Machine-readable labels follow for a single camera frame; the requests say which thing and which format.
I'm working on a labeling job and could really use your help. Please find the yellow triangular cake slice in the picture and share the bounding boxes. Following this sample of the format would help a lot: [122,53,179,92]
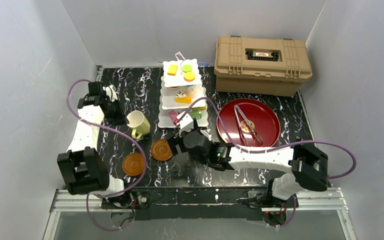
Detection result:
[175,96,192,104]

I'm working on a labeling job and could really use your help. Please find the orange round cookie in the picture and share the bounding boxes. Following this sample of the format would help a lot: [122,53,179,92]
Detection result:
[183,71,196,82]

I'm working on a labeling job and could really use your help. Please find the pink cake block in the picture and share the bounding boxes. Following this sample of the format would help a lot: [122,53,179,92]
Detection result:
[168,109,178,122]

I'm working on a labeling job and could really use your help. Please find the yellow-green cup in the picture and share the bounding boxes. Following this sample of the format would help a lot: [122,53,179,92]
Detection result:
[126,110,151,140]

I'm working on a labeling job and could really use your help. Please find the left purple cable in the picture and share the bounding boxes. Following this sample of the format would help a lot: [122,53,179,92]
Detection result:
[66,79,149,232]

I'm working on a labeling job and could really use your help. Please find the tan plastic toolbox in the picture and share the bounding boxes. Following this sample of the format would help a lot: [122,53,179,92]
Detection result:
[214,36,313,97]

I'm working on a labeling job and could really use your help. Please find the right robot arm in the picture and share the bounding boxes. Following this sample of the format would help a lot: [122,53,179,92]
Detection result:
[167,130,328,201]

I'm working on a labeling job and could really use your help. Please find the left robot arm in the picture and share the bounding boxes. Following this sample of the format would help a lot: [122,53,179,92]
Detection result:
[57,81,129,198]

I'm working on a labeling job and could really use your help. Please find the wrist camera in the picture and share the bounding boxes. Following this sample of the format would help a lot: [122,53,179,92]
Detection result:
[175,111,198,137]
[103,85,119,103]

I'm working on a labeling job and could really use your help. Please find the brown wooden coaster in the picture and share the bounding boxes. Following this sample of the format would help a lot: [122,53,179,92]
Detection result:
[122,152,145,177]
[150,138,173,162]

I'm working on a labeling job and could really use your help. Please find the silver metal tongs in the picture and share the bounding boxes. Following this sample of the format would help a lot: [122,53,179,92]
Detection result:
[233,105,264,146]

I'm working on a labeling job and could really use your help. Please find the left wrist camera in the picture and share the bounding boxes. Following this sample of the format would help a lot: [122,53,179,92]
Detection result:
[103,85,119,103]

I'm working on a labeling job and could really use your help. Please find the beige round macaron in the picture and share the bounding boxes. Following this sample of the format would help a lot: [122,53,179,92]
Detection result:
[185,85,198,99]

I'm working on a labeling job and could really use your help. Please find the white three-tier cake stand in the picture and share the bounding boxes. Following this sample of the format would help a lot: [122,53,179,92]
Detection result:
[157,52,209,129]

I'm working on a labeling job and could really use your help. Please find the green swirl roll cake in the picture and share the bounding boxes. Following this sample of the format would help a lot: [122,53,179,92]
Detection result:
[189,111,203,120]

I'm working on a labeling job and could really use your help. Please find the green round cookie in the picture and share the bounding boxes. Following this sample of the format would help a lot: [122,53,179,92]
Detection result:
[182,64,193,73]

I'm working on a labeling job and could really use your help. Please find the red round tray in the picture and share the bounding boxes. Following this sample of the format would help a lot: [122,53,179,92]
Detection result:
[216,98,280,147]

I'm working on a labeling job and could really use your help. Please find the white mug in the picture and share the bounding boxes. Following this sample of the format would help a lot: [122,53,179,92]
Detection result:
[200,129,212,141]

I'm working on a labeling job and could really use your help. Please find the brown round cookie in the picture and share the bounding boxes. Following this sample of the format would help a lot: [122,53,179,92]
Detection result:
[240,120,255,133]

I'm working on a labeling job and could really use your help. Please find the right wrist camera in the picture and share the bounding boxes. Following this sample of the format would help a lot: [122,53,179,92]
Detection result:
[175,111,198,137]

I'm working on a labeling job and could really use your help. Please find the orange rectangular biscuit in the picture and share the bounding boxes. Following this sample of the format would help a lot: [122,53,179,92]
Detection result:
[167,64,178,76]

